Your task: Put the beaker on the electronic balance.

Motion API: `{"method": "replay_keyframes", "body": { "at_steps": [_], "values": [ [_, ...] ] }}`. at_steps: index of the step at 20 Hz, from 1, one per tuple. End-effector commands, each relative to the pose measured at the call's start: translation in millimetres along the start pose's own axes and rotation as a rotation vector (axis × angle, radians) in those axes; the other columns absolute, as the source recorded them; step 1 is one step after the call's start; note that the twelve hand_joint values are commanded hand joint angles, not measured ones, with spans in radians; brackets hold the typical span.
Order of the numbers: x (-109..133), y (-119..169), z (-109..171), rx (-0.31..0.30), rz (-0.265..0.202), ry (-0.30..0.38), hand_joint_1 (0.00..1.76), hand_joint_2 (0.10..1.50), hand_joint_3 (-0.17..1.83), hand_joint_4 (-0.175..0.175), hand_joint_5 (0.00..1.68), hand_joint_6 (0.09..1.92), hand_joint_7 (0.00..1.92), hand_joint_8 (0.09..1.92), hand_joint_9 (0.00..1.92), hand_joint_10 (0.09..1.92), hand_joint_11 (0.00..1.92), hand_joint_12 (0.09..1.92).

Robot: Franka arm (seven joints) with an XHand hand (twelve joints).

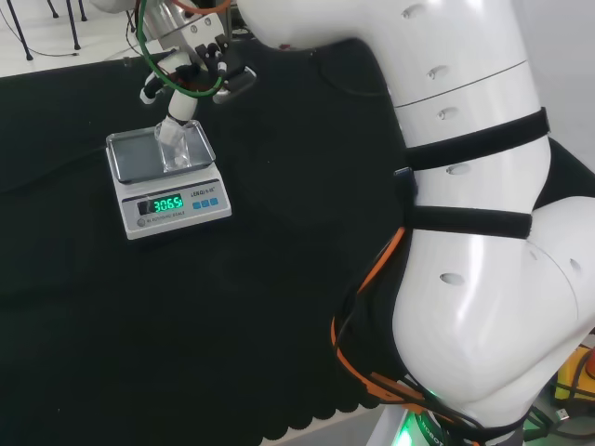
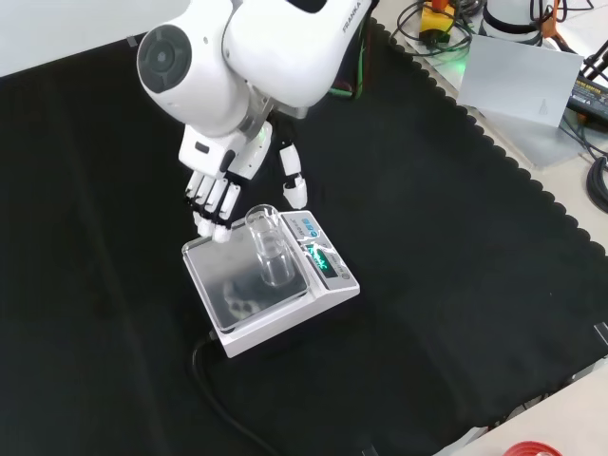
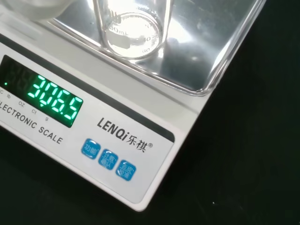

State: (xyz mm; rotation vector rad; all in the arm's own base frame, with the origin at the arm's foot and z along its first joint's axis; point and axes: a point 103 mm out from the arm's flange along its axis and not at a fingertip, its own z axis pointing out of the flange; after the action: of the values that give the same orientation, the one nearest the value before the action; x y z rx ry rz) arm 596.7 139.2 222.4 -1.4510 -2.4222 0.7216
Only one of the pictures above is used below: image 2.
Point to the clear glass 100 mL beaker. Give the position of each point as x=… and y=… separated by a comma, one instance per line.
x=273, y=266

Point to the yellow stop button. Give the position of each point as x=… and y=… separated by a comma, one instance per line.
x=437, y=21

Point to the pale grey board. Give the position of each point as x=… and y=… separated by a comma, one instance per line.
x=518, y=81

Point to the metal base plate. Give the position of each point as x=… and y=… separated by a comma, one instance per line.
x=537, y=142

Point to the white electronic balance steel pan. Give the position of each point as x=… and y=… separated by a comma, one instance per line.
x=285, y=323

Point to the black power adapter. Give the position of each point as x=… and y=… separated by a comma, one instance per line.
x=589, y=95

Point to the red round object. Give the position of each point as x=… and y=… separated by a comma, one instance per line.
x=532, y=449

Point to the black bench cloth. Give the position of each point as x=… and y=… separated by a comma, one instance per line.
x=475, y=285

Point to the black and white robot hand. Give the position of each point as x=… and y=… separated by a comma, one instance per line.
x=209, y=152

